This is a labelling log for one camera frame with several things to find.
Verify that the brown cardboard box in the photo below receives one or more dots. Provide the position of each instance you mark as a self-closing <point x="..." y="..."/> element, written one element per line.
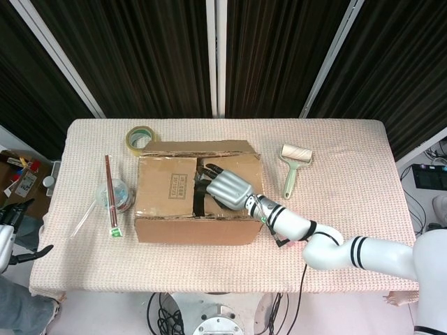
<point x="164" y="188"/>

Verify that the dark pleated curtain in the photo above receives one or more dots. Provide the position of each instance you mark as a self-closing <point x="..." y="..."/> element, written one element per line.
<point x="139" y="52"/>

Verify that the cardboard box of supplies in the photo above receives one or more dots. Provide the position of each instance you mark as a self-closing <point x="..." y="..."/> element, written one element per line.
<point x="21" y="174"/>

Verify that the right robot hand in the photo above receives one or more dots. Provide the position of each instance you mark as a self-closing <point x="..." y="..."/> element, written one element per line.
<point x="227" y="188"/>

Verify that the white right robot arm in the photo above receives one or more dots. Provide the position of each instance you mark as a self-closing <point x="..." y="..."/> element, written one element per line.
<point x="328" y="247"/>

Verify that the white robot torso shell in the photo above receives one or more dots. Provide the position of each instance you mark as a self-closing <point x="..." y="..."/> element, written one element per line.
<point x="433" y="272"/>

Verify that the pink white waffle tablecloth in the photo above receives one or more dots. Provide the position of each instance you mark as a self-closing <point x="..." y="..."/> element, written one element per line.
<point x="209" y="268"/>

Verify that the brown chopsticks in plastic sleeve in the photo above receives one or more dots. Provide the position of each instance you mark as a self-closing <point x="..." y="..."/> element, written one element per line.
<point x="111" y="195"/>

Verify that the person leg in jeans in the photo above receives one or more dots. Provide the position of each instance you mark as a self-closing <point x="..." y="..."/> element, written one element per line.
<point x="21" y="307"/>

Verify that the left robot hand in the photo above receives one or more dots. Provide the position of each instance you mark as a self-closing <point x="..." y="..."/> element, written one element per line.
<point x="7" y="244"/>

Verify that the black electronic device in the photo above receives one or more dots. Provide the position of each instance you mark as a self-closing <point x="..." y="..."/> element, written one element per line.
<point x="427" y="176"/>

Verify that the yellow packing tape roll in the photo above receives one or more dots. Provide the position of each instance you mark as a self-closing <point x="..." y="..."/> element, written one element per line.
<point x="134" y="148"/>

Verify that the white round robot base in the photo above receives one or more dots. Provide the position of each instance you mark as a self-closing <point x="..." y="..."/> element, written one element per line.
<point x="216" y="314"/>

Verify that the white floor device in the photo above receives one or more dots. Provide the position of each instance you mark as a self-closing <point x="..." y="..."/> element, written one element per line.
<point x="52" y="178"/>

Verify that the white metal frame post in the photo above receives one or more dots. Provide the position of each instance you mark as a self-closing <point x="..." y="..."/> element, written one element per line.
<point x="222" y="52"/>
<point x="211" y="52"/>
<point x="56" y="52"/>
<point x="331" y="52"/>

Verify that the clear plastic lidded container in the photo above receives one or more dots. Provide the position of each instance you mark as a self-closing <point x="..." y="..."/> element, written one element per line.
<point x="122" y="195"/>

